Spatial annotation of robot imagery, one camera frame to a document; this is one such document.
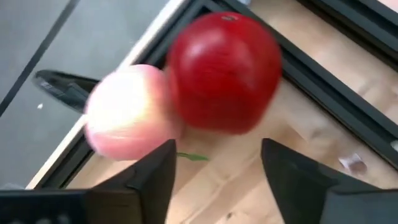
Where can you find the pale pink peach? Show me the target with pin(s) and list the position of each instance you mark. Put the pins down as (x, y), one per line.
(130, 118)

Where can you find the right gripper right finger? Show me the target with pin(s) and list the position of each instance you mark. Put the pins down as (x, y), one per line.
(311, 193)

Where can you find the black aluminium frame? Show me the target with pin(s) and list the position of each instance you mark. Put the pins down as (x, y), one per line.
(342, 105)

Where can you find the small paper scrap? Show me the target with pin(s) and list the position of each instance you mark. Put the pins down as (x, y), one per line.
(353, 163)

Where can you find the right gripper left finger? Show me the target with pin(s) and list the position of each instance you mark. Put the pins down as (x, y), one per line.
(140, 193)

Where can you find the red apple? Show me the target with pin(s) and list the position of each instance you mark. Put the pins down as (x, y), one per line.
(224, 74)

